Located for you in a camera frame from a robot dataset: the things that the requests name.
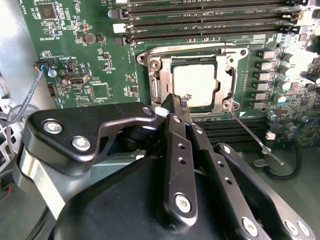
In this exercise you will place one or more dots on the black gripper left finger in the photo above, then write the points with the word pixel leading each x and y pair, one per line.
pixel 120 112

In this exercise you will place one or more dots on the metal locking lever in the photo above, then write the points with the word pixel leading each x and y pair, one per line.
pixel 200 45
pixel 255 136

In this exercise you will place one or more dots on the silver CPU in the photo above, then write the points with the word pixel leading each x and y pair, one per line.
pixel 195 82

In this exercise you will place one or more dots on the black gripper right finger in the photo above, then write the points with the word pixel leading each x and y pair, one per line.
pixel 222 172

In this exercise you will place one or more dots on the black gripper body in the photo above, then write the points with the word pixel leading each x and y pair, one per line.
pixel 120 205

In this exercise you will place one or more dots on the metal socket cover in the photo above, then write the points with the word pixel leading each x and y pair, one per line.
pixel 221 77

